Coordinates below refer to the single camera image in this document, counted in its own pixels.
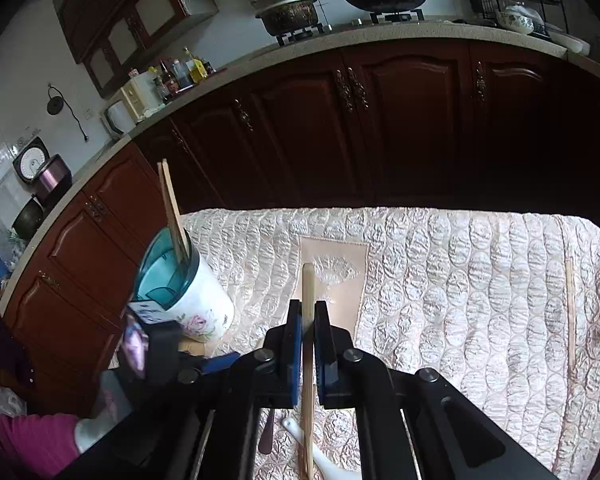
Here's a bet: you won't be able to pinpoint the floral utensil holder cup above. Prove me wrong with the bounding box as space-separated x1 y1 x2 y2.
131 226 236 343

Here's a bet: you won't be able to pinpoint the wooden wall cabinet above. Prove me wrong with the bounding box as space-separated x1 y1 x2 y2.
52 0 220 98

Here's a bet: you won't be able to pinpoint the brown handled metal fork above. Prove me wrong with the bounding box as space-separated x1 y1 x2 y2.
257 406 275 456

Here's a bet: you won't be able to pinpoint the white plates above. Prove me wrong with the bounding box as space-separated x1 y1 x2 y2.
550 30 592 57

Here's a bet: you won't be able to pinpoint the green capped bottle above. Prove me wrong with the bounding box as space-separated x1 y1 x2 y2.
152 66 168 103

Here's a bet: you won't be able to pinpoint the purple rice cooker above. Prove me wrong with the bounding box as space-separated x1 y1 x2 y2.
32 154 75 206

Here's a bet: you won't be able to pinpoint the person's left forearm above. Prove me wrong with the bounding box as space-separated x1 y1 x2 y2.
0 407 83 478

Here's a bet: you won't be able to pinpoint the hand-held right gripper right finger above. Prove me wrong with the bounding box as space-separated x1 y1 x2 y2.
314 300 561 480

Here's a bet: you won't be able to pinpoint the dark wooden base cabinets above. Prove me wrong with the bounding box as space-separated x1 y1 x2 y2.
0 37 600 411

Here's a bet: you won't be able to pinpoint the patterned ceramic bowl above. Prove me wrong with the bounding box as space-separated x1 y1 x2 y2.
496 5 536 36

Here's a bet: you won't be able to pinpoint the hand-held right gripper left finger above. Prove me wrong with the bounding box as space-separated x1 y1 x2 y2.
55 299 305 480

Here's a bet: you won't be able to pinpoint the metal pot with lid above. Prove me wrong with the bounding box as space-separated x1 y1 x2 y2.
252 0 326 37

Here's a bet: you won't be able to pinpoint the person's left hand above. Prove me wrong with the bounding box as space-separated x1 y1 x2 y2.
75 390 131 456

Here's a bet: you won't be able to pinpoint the dark purple cloth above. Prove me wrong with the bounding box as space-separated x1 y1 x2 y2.
0 295 38 391

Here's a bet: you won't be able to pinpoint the thin wooden stick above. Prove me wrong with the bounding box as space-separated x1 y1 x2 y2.
565 258 577 368

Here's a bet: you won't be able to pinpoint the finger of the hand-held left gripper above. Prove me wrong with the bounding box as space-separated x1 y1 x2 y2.
180 351 242 376

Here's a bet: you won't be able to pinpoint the quilted beige tablecloth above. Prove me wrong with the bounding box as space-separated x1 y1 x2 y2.
107 206 600 480

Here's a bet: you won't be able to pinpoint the dark round pot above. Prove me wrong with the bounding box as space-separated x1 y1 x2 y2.
11 196 46 238

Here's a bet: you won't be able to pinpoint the gas stove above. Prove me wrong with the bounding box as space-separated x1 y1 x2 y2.
275 9 426 46

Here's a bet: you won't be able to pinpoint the yellow oil bottle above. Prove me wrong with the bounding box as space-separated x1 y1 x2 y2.
187 47 207 85

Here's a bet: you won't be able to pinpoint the beige box appliance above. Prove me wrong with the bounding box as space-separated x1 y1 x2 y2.
119 82 151 123

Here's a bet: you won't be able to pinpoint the wooden chopstick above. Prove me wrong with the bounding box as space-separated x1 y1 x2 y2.
157 161 183 263
162 158 191 261
301 262 317 480

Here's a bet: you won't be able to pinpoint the kitchen scale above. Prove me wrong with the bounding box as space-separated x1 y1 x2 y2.
12 136 48 183

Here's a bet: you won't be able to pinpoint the white plastic spoon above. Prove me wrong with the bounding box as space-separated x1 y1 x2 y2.
281 416 361 480

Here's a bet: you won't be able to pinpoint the grey kitchen countertop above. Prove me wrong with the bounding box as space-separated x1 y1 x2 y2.
0 17 600 311

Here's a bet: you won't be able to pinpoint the black wall hanger with cable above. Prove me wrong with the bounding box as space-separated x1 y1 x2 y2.
46 84 90 143

